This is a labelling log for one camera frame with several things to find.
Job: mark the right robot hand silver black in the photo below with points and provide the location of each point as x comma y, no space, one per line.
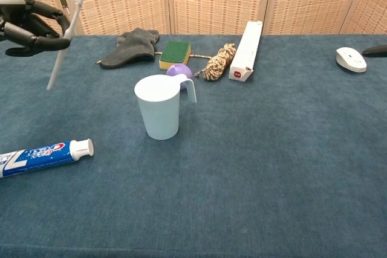
378,50

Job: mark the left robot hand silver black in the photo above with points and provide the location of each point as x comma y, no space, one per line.
36,37

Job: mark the blue white toothpaste tube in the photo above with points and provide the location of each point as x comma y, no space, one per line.
45,156

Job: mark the white computer mouse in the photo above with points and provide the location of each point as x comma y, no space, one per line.
350,59

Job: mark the dark screen hinge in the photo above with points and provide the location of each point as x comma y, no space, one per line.
62,0

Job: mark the grey cloth glove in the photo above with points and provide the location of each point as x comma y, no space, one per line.
133,48

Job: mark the long white cardboard box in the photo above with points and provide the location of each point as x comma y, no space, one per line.
246,49

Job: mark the green yellow sponge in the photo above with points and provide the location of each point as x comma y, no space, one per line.
175,51

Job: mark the purple ball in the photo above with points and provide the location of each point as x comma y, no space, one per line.
178,70

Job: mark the blue table cloth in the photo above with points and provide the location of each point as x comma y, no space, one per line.
257,164

